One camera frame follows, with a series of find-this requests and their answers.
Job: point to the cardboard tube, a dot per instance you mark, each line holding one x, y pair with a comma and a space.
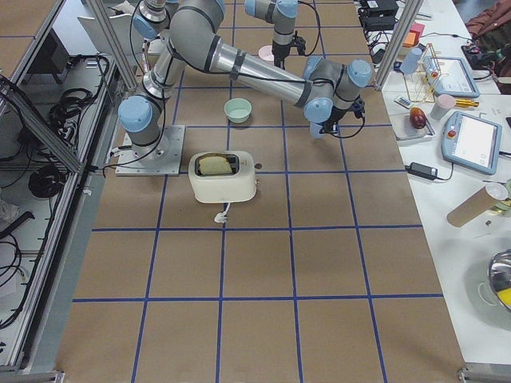
478, 203

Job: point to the cream toaster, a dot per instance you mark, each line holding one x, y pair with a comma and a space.
240, 186

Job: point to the teach pendant tablet far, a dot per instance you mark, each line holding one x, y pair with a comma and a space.
451, 76

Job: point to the steel mixing bowl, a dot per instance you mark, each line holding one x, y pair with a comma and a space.
495, 289

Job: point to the pale blue bottle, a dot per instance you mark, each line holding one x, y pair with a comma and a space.
411, 61

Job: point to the teach pendant tablet near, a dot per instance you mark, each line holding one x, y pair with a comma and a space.
471, 142

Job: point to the blue cup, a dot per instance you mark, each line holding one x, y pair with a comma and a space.
316, 130

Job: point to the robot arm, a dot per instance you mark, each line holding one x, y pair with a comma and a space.
325, 92
152, 17

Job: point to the gold wire rack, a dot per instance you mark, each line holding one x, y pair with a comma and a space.
421, 83

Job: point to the red apple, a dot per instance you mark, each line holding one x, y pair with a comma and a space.
417, 118

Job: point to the black power adapter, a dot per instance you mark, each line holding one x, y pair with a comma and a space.
421, 170

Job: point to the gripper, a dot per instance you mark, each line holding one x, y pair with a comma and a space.
280, 52
336, 116

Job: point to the green bowl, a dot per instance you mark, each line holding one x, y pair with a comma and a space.
238, 110

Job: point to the teach pendant tablet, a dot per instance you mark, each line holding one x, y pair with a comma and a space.
471, 142
451, 76

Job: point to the pink bowl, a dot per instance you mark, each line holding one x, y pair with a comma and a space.
265, 53

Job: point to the toast slice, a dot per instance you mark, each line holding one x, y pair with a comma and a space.
214, 165

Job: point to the pink cup on desk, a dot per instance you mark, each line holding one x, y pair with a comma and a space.
442, 105

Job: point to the aluminium frame post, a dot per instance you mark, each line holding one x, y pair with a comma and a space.
406, 19

